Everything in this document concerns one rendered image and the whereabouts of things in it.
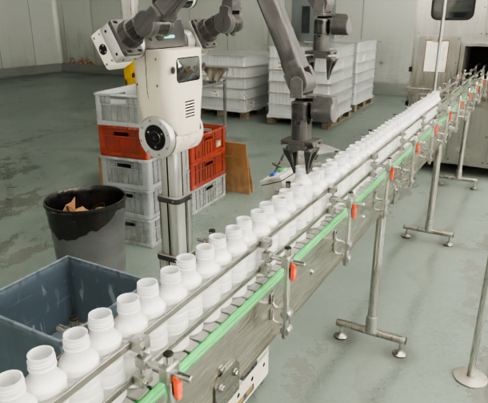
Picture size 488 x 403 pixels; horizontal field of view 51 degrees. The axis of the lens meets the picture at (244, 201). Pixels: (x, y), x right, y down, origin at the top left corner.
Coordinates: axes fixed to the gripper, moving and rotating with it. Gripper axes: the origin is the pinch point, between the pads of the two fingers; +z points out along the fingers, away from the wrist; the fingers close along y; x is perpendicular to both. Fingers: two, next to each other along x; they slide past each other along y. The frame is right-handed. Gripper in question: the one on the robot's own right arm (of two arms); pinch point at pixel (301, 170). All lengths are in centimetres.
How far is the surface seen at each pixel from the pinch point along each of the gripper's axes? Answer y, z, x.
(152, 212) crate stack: -175, 84, 138
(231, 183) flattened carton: -190, 101, 274
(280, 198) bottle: 0.8, 3.7, -15.6
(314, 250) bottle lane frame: 5.6, 22.5, -3.4
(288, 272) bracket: 11.2, 14.8, -33.4
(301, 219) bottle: 3.2, 11.9, -7.3
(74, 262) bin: -54, 24, -38
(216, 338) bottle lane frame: 6, 21, -56
